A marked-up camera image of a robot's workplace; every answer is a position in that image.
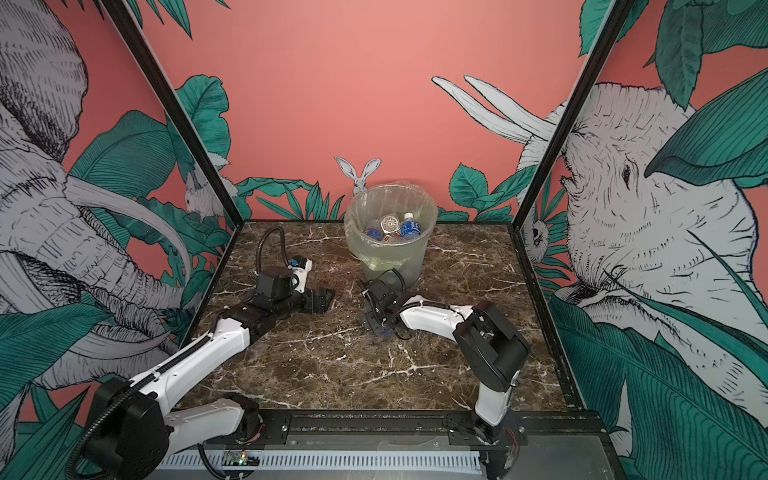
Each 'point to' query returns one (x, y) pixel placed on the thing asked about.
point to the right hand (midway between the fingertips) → (374, 316)
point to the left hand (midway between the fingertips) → (321, 286)
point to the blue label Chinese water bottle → (409, 228)
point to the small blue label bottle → (374, 233)
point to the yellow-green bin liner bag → (371, 203)
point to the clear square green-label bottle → (390, 224)
